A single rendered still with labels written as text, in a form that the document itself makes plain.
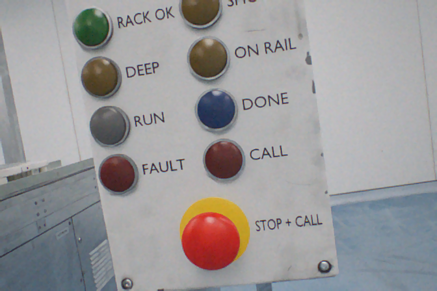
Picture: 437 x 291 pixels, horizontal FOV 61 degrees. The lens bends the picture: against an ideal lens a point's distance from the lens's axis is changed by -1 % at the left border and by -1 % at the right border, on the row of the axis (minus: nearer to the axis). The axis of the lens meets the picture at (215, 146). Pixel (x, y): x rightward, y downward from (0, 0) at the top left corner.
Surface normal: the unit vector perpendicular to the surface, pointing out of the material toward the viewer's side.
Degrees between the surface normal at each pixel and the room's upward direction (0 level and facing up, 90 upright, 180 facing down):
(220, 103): 88
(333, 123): 90
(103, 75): 90
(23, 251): 90
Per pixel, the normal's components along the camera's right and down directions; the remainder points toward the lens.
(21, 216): 0.98, -0.14
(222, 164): -0.15, 0.15
